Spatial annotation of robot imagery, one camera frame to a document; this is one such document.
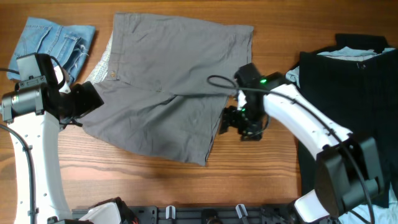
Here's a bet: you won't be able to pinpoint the left black cable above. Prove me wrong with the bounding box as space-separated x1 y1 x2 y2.
0 67 40 224

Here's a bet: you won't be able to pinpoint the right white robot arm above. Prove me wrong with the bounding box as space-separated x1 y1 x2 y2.
220 63 385 223

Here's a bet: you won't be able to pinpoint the right black cable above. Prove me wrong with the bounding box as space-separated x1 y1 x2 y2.
206 75 374 224

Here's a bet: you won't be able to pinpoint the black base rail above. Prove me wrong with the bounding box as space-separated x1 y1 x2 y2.
73 203 296 224

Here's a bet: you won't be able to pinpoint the black cable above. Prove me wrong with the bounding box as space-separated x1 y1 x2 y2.
0 67 40 224
206 75 374 224

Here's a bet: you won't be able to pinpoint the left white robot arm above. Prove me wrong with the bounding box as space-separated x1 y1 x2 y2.
1 53 103 223

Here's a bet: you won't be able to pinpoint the folded blue denim shorts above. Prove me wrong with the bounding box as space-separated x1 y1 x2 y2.
9 17 95 85

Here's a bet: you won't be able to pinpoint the grey cotton shorts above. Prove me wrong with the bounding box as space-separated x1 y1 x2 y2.
81 12 254 166

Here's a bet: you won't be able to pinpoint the black shorts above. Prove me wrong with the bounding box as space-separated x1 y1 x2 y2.
294 33 398 208

